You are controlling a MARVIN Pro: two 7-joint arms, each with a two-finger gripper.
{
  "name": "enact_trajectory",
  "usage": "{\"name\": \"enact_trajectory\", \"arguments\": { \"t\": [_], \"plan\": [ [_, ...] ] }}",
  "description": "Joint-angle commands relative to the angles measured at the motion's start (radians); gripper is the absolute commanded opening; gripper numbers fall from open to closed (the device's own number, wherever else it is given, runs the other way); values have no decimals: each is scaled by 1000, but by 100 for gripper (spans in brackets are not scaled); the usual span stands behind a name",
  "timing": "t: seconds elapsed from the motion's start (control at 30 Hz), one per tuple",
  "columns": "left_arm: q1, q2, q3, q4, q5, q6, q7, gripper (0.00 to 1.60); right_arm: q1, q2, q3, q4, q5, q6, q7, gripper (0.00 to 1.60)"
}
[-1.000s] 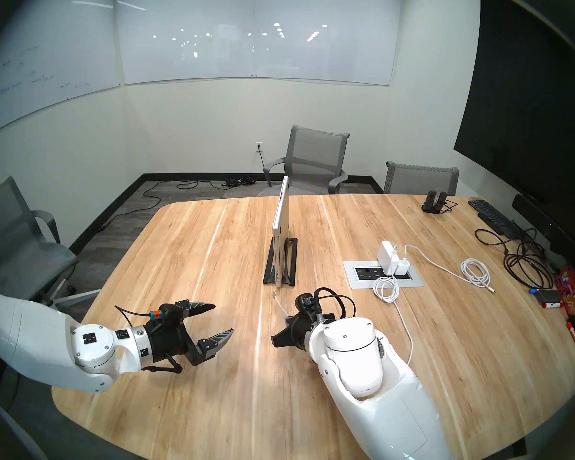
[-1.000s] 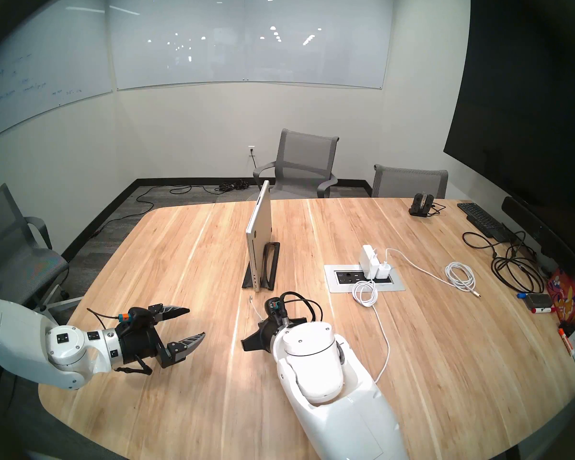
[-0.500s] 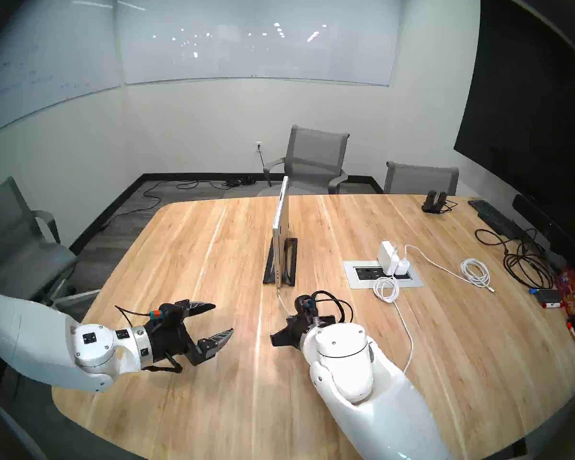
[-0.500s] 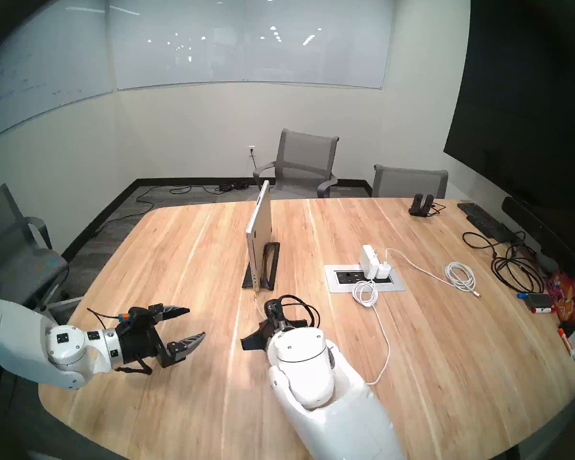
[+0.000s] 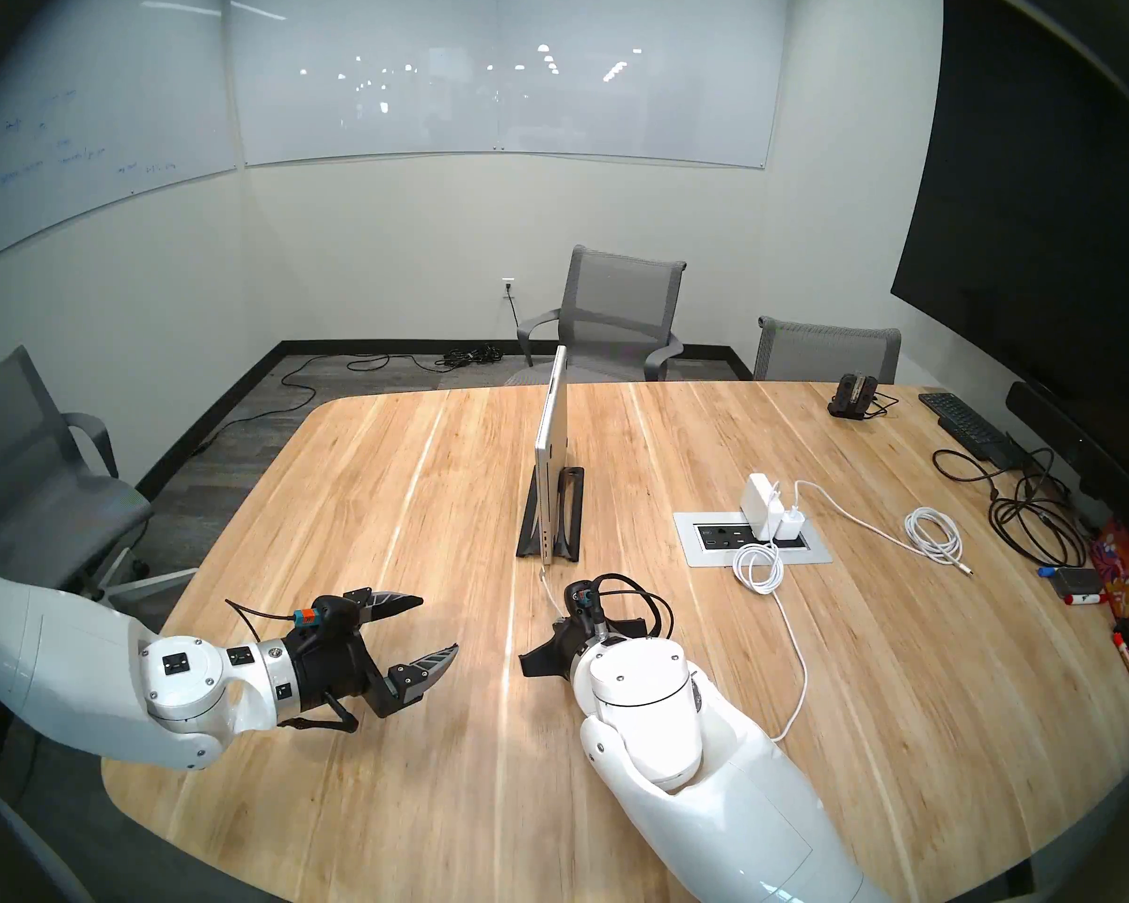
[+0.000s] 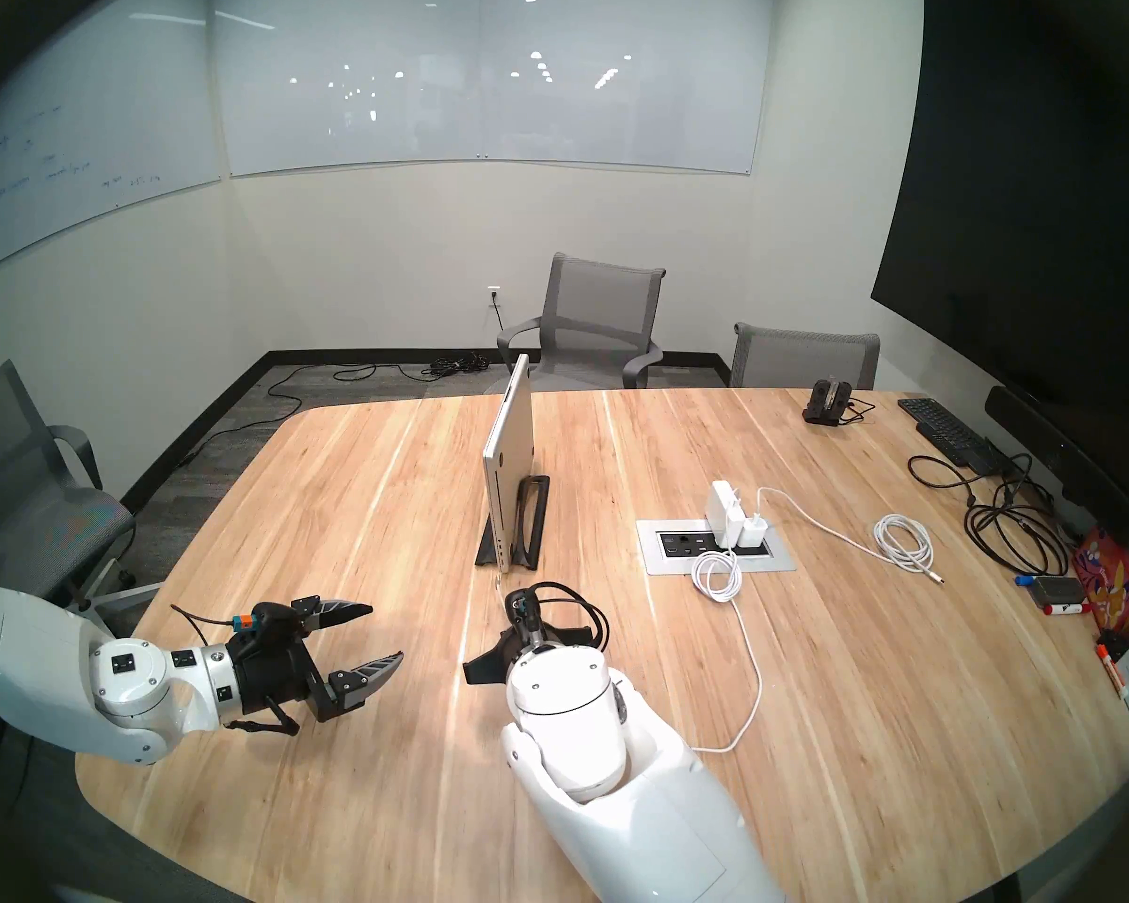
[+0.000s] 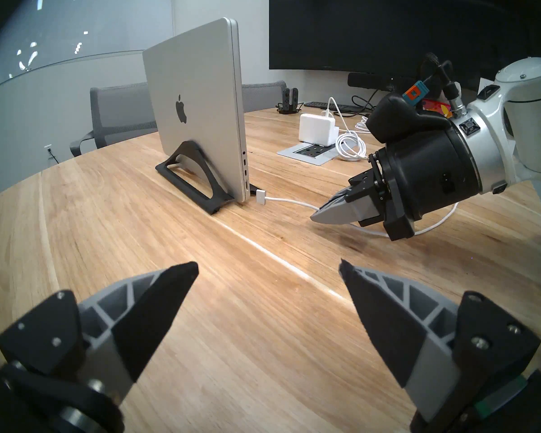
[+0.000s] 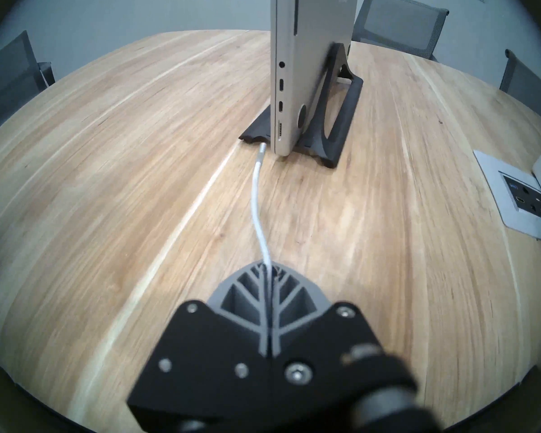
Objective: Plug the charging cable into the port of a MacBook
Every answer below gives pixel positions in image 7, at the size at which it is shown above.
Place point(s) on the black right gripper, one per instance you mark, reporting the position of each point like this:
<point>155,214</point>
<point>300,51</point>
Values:
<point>433,170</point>

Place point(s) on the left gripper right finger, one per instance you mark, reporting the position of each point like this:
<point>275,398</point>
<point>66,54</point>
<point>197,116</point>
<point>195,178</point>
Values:
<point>405,337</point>

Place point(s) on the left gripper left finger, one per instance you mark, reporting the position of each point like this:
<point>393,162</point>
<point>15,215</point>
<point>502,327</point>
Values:
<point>135,319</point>

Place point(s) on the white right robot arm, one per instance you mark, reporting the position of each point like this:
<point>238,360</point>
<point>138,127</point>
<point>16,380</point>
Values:
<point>527,121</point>

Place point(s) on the black controller charging dock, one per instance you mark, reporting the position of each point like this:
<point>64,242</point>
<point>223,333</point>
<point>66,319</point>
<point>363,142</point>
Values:
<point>291,98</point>

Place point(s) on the silver MacBook laptop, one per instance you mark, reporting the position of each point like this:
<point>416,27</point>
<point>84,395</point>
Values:
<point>194,98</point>

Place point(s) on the silver table power outlet box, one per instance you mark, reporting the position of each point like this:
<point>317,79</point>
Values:
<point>293,151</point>

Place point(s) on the large white power adapter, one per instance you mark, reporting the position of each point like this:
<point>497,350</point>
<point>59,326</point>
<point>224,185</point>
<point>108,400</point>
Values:
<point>315,130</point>

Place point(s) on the black keyboard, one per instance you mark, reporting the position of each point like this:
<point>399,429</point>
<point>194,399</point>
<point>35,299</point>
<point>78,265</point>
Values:
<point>324,106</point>

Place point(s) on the black soundbar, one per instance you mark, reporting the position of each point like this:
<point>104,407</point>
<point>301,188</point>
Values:
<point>369,81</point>

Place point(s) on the colourful tissue box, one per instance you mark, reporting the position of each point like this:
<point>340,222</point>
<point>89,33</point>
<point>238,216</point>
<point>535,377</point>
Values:
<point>435,106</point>

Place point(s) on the grey mesh office chair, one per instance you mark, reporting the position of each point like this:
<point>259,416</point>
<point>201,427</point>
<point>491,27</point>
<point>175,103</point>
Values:
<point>261,96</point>
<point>117,112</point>

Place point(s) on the black vertical laptop stand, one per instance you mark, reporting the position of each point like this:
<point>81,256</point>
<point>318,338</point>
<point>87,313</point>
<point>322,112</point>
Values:
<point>207,202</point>

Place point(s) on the large black TV screen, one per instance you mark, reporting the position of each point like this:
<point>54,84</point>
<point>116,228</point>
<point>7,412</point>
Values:
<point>387,26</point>

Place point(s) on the wide glass whiteboard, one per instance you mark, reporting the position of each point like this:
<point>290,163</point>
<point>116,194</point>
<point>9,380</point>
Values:
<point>72,26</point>

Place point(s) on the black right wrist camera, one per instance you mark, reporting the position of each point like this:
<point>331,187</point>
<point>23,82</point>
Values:
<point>392,116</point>

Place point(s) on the white wall power outlet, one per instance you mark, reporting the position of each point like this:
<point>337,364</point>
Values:
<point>48,149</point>

